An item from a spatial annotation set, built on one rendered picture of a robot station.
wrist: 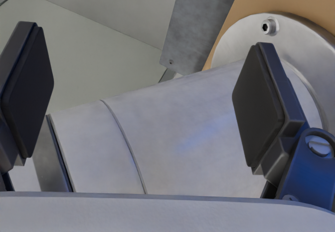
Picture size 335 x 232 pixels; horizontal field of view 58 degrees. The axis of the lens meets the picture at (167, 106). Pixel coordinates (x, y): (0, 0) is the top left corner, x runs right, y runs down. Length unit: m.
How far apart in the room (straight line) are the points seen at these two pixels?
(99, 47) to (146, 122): 1.69
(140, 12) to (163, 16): 0.14
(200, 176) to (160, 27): 1.60
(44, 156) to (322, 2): 0.20
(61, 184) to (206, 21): 0.28
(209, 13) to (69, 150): 0.26
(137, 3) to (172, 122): 1.57
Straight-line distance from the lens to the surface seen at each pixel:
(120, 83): 1.69
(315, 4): 0.24
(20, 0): 2.22
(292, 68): 0.25
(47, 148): 0.18
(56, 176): 0.17
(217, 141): 0.19
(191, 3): 0.39
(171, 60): 0.46
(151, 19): 1.76
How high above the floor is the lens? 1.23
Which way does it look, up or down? 33 degrees down
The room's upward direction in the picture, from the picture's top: 151 degrees counter-clockwise
